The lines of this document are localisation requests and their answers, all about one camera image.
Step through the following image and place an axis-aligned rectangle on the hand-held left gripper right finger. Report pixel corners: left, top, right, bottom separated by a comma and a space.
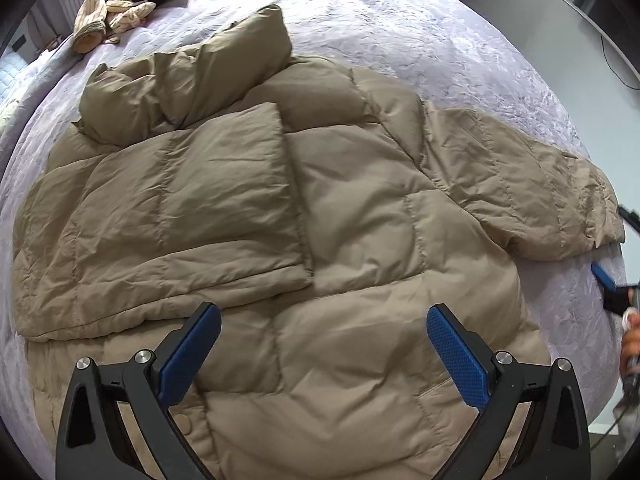
426, 303, 591, 480

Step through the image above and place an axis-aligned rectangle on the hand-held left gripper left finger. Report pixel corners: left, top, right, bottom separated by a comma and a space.
55, 301, 222, 480

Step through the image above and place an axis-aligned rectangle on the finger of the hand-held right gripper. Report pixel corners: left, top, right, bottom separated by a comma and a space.
591, 262, 640, 312
617, 204, 640, 235

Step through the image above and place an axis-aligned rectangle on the tan puffer jacket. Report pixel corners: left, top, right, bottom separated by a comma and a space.
12, 4, 626, 480

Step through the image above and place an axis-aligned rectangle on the person's right hand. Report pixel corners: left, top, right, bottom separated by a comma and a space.
619, 312, 640, 377

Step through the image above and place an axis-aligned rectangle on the lavender quilted bedspread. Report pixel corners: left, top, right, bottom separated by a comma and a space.
0, 0, 631, 480

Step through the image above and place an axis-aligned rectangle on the white quilted pillow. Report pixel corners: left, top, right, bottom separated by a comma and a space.
0, 52, 36, 131

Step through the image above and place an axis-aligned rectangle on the beige striped garment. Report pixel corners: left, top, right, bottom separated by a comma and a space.
74, 0, 182, 56

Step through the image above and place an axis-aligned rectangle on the black floor cable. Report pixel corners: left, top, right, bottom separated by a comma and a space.
599, 34, 640, 89

